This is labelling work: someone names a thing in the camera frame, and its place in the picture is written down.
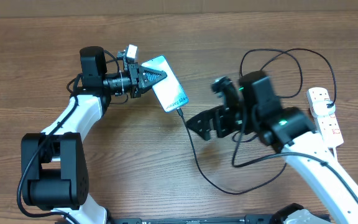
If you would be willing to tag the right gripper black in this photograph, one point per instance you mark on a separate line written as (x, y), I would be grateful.
(219, 116)

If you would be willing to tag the cardboard backdrop wall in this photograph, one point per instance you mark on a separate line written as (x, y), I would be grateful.
(56, 8)

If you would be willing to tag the white charger adapter plug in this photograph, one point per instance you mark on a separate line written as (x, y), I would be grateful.
(322, 108)

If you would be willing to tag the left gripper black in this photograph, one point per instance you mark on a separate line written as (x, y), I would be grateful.
(137, 73)

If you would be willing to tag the white power strip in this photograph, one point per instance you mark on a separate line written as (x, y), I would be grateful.
(326, 125)

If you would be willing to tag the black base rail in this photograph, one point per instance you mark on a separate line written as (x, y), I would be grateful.
(247, 219)

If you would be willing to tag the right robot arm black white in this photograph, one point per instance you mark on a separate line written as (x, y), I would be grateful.
(255, 108)

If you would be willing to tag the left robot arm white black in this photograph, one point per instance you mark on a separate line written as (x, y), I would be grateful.
(54, 179)

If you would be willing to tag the Samsung Galaxy smartphone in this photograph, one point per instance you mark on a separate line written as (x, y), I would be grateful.
(169, 91)

